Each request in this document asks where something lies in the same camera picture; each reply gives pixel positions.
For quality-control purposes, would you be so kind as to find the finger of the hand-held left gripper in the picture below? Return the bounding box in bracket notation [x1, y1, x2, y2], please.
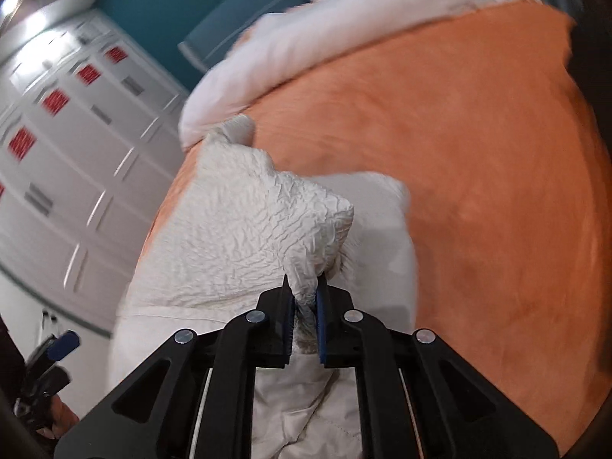
[26, 330, 80, 374]
[29, 366, 72, 395]

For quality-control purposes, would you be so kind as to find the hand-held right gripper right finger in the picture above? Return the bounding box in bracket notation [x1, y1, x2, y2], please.
[316, 276, 561, 459]

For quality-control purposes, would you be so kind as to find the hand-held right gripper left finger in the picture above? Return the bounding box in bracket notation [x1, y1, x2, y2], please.
[54, 274, 293, 459]

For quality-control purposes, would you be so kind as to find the white puffer jacket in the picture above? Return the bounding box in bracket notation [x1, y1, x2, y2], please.
[107, 115, 417, 459]

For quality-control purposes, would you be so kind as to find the person's left hand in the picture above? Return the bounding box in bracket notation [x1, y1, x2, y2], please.
[36, 394, 81, 441]

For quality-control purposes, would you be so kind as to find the orange plush blanket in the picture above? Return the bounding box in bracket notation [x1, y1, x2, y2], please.
[134, 0, 604, 459]

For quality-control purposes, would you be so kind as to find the white panelled wardrobe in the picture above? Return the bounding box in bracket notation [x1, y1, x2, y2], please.
[0, 8, 192, 333]

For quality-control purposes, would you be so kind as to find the pale pink duvet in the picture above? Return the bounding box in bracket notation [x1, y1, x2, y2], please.
[178, 0, 543, 150]

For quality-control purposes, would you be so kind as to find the blue bed headboard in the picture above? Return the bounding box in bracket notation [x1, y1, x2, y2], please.
[178, 0, 355, 77]

